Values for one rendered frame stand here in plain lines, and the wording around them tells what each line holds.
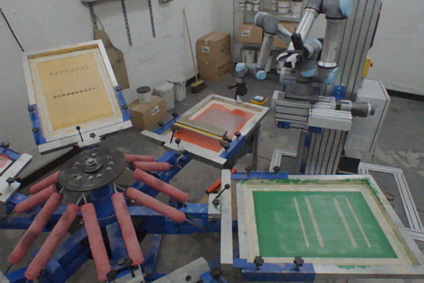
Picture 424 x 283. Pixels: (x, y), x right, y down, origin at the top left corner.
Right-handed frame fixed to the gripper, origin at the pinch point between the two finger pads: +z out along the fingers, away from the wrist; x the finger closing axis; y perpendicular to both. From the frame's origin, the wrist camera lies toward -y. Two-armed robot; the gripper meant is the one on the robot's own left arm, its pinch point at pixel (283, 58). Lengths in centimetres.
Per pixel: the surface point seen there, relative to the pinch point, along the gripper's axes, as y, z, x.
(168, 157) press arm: 56, 37, 60
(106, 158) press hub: 30, 76, 50
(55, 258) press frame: 60, 113, 46
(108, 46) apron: 13, -46, 272
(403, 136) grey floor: 172, -266, -19
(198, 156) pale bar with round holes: 59, 24, 47
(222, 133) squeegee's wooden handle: 56, -2, 50
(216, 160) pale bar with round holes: 59, 20, 35
